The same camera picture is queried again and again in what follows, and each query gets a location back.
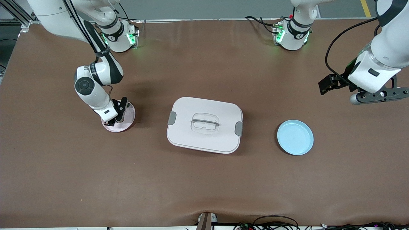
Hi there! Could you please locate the black looped cable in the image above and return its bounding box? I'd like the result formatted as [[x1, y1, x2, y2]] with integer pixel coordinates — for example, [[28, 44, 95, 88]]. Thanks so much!
[[253, 215, 299, 230]]

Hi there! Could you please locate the black right arm base cable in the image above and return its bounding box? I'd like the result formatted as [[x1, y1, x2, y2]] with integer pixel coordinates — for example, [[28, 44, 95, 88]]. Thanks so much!
[[117, 3, 141, 23]]

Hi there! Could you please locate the white lidded storage box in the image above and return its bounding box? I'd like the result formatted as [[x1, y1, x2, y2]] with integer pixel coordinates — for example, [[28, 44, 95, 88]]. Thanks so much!
[[166, 96, 244, 155]]

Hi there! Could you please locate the aluminium frame post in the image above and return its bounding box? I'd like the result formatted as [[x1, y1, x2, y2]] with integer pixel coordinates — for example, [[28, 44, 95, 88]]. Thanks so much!
[[0, 0, 34, 32]]

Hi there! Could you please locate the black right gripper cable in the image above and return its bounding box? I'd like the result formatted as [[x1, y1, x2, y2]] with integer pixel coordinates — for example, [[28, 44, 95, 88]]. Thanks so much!
[[62, 0, 113, 100]]

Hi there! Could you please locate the black left arm base cable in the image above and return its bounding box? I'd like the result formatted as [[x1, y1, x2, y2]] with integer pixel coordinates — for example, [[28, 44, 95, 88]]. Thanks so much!
[[244, 15, 283, 34]]

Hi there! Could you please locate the black arm base cable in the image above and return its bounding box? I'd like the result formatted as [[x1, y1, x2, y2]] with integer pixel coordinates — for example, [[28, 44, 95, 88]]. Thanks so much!
[[117, 3, 141, 23], [244, 15, 283, 34]]

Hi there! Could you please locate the black cable bundle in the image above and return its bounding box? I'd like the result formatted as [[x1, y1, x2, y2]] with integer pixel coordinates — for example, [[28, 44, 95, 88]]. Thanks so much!
[[300, 221, 409, 230]]

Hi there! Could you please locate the aluminium table edge rail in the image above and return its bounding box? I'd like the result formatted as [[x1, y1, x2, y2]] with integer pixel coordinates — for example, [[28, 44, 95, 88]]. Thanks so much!
[[30, 18, 379, 25]]

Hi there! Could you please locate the metal mounting bracket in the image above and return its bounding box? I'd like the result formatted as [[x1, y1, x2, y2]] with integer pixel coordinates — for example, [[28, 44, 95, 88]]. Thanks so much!
[[196, 212, 218, 230]]

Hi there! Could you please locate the light blue round plate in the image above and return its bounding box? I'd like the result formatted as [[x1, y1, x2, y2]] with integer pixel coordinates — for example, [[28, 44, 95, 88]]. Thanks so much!
[[277, 120, 314, 156]]

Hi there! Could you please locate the pink round plate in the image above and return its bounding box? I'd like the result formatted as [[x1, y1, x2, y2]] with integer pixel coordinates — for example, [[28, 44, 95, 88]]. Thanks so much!
[[101, 100, 136, 133]]

